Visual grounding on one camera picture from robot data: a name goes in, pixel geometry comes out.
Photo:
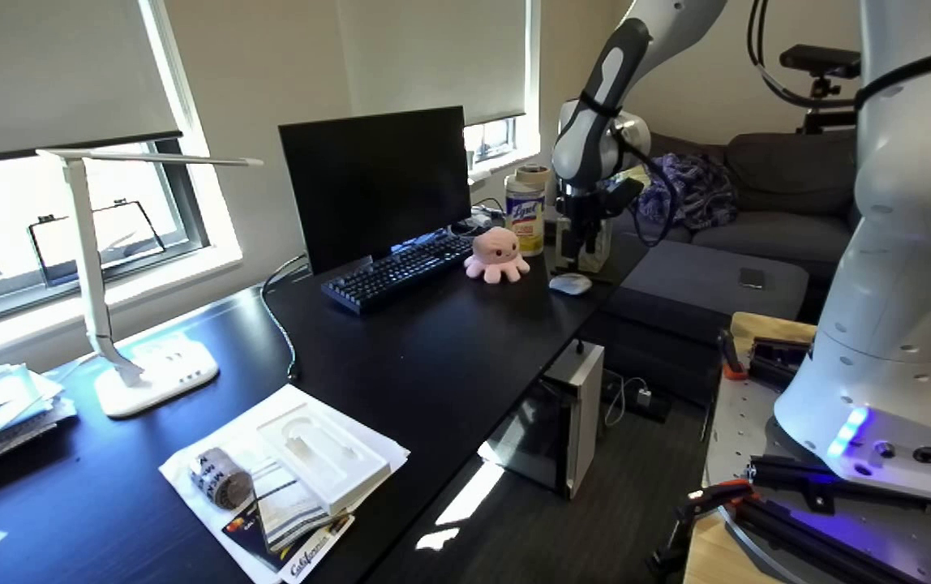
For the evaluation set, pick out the paper pile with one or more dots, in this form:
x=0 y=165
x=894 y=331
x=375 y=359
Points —
x=191 y=509

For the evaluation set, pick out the wide roller blind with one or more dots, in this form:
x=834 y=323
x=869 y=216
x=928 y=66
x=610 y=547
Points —
x=43 y=66

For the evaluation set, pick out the black keyboard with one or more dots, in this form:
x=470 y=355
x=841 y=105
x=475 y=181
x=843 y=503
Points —
x=392 y=272

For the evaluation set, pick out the dark blue credit card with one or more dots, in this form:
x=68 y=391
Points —
x=247 y=534

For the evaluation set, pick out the dark grey sofa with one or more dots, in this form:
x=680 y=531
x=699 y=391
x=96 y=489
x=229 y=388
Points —
x=790 y=172

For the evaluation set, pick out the purple blanket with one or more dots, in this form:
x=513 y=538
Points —
x=694 y=189

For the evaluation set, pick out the white desk lamp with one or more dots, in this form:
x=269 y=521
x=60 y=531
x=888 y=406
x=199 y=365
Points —
x=156 y=376

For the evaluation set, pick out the black orange tools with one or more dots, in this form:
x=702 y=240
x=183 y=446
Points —
x=773 y=359

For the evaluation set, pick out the narrow roller blind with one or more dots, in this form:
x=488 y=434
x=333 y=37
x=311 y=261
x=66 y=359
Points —
x=431 y=52

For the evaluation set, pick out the wipes canister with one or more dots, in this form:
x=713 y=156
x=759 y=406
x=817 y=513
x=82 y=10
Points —
x=525 y=212

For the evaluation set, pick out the grey ottoman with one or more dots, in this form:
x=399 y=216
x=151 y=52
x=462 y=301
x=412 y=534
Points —
x=702 y=281

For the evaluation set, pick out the white black computer tower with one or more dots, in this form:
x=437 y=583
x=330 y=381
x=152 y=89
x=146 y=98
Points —
x=564 y=424

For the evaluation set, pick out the pink octopus plush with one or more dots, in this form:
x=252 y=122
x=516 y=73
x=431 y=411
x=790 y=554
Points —
x=496 y=259

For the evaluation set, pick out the black camera on tripod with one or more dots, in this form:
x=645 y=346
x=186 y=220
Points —
x=824 y=61

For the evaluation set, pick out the orange black clamp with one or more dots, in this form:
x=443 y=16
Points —
x=702 y=501

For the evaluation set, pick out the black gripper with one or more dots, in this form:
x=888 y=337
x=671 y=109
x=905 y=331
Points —
x=585 y=207

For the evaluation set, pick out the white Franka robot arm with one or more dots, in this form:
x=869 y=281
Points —
x=896 y=272

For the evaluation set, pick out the white foam tray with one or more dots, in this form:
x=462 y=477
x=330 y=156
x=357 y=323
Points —
x=322 y=456

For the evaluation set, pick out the robot mounting table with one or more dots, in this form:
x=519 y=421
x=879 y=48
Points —
x=742 y=434

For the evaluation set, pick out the black computer monitor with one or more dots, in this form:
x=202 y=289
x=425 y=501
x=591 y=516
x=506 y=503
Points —
x=377 y=184

